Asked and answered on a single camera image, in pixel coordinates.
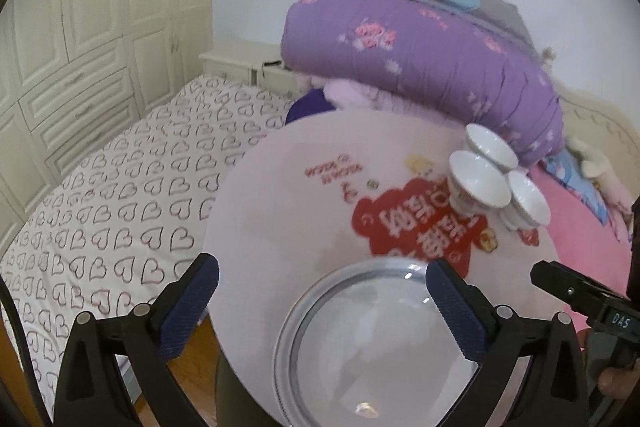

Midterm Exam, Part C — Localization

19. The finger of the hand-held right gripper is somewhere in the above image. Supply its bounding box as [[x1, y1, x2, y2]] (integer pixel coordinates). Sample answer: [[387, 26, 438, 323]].
[[530, 259, 627, 315]]

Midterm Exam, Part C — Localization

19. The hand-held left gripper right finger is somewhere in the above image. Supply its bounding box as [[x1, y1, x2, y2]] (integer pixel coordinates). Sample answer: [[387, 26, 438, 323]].
[[425, 258, 591, 427]]

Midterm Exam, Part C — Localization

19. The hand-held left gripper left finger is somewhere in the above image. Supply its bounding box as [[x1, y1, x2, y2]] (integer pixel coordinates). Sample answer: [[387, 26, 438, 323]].
[[52, 253, 221, 427]]

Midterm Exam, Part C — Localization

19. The white porcelain bowl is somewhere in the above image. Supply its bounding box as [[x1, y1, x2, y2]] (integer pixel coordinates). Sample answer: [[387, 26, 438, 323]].
[[465, 123, 520, 172], [448, 150, 512, 212], [502, 170, 549, 230]]

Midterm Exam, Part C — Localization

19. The white grey-rimmed plate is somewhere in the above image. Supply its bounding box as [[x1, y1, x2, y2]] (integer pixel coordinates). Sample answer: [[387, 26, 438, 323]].
[[276, 257, 481, 427], [272, 322, 301, 425]]

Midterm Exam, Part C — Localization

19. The person's right hand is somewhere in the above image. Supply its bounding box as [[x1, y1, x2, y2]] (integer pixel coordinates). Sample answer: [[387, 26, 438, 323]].
[[600, 368, 627, 397]]

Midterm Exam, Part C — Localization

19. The pink bed sheet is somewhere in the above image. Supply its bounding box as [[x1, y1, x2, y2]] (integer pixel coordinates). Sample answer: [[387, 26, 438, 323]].
[[525, 162, 640, 323]]

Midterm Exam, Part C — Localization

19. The blue patterned cloth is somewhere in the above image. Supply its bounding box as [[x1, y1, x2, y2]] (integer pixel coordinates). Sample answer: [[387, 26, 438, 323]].
[[542, 154, 608, 223]]

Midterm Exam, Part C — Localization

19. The white heart-print bed sheet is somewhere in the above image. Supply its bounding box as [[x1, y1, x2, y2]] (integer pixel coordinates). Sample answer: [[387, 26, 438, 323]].
[[0, 74, 296, 423]]

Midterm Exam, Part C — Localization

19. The cream and pink plush toy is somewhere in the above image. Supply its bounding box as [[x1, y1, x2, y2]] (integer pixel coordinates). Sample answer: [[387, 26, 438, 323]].
[[565, 137, 636, 212]]

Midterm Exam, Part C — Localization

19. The pink printed round tablecloth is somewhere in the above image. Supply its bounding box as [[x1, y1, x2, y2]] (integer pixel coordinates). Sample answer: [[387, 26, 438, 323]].
[[207, 109, 591, 427]]

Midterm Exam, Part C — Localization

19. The cream wooden headboard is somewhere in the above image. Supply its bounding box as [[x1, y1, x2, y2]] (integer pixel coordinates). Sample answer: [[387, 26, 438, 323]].
[[537, 47, 640, 158]]

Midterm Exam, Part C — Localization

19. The dark purple cloth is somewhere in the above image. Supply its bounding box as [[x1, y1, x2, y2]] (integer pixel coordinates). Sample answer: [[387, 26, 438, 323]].
[[285, 88, 336, 125]]

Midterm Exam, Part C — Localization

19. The light pink folded blanket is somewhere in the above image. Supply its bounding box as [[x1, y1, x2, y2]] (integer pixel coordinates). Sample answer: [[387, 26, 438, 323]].
[[300, 77, 451, 122]]

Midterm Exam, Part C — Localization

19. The cream nightstand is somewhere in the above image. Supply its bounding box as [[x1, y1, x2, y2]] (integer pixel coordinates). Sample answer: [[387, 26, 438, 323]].
[[198, 41, 296, 95]]

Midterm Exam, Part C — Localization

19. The purple floral folded quilt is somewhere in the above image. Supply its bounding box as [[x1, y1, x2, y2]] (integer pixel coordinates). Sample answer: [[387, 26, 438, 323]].
[[280, 0, 566, 168]]

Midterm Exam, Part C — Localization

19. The cream panelled wardrobe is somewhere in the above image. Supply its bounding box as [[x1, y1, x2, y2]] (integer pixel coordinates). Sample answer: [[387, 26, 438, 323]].
[[0, 0, 216, 228]]

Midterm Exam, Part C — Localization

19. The wooden bed frame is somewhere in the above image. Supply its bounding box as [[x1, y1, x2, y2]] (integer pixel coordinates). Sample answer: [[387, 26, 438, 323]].
[[0, 307, 33, 427]]

